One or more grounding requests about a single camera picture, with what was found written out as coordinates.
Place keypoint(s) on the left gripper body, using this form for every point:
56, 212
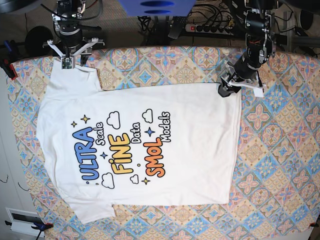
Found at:
236, 76

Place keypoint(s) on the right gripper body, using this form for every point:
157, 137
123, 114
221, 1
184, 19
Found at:
72, 46

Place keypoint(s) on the white printed T-shirt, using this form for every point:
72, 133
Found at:
166, 145

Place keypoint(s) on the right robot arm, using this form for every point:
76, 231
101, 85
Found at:
67, 25

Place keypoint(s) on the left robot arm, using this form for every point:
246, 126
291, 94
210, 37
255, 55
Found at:
258, 26

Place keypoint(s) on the white power strip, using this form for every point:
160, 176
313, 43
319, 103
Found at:
208, 29

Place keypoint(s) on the red black clamp upper left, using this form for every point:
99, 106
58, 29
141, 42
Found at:
6, 60

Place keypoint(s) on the blue plastic box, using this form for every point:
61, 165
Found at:
135, 8

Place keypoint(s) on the patterned tablecloth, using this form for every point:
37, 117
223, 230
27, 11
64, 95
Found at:
275, 188

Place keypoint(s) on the blue clamp lower left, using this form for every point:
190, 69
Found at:
41, 226

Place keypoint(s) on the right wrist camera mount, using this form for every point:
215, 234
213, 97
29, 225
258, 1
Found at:
70, 62

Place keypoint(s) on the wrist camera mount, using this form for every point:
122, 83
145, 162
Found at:
258, 90
70, 62

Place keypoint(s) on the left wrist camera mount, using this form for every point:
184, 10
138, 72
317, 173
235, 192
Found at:
258, 90

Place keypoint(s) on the white wall outlet plate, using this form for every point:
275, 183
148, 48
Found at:
22, 221

